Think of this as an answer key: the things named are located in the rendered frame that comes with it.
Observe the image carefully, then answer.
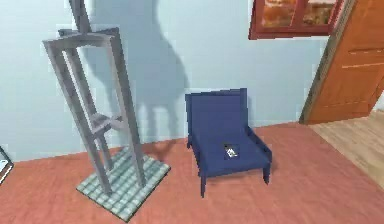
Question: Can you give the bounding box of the blue armchair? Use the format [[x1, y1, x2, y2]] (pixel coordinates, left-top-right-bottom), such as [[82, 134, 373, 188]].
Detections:
[[184, 87, 273, 199]]

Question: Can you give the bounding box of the small black and white object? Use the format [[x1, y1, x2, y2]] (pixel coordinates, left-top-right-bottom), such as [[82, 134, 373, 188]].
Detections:
[[222, 142, 241, 161]]

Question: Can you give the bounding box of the red framed window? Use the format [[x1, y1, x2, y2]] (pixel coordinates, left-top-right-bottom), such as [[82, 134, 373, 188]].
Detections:
[[248, 0, 345, 41]]

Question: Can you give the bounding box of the orange wooden room door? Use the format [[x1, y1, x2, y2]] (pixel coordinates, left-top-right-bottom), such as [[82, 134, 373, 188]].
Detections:
[[298, 0, 384, 126]]

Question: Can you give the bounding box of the dark framed glass object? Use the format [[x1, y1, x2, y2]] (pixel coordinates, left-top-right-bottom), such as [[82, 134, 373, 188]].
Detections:
[[0, 145, 15, 185]]

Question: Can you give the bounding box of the grey metal frame stand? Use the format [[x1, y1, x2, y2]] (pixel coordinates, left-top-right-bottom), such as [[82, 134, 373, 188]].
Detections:
[[42, 0, 172, 223]]

